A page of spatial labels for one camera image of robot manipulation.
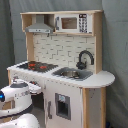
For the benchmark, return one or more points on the wooden toy kitchen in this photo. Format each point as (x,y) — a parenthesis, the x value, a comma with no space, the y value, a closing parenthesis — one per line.
(62,49)

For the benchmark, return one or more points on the grey toy sink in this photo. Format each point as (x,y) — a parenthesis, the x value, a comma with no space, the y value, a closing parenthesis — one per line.
(83,74)

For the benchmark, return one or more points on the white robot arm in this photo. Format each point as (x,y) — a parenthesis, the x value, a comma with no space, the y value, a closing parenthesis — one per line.
(20,94)

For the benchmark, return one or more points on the small metal pot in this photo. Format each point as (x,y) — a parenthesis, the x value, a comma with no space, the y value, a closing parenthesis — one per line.
(70,74)

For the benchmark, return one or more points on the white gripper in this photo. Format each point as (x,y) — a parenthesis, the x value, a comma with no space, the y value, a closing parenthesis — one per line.
(34,89)

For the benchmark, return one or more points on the black toy faucet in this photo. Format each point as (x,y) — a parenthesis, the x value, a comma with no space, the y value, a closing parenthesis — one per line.
(82,63)

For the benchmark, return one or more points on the white toy microwave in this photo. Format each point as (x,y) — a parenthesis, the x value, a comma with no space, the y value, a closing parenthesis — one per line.
(73,23)

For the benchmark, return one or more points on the white cabinet door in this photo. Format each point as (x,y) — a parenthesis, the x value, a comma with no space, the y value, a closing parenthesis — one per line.
(63,105)

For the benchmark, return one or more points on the black toy stovetop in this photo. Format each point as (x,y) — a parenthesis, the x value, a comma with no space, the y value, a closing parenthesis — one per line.
(37,66)

